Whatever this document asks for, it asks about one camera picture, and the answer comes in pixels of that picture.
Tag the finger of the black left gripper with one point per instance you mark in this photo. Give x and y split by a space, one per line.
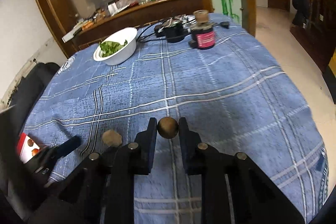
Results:
60 149

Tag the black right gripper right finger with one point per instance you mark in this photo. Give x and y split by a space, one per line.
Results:
201 159

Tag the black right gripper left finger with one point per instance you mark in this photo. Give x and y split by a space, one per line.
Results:
135 158

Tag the beige ball snack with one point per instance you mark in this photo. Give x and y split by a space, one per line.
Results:
111 138

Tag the brown longan fruit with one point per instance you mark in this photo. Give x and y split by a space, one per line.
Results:
167 127

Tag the orange tangerine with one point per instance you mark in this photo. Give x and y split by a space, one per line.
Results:
35 151

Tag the red jujube date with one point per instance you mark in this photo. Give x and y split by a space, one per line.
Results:
30 143

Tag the black leather sofa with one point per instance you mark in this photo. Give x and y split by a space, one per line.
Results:
29 90

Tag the blue plaid tablecloth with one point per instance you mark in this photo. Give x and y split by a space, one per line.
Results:
235 95

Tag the green leafy vegetables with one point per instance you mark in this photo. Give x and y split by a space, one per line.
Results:
109 47

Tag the dark bottle pink label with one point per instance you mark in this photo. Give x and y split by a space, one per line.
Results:
202 32

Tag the black power adapter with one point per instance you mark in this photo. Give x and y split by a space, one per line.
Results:
172 30

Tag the white flat box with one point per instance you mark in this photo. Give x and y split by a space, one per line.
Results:
70 35

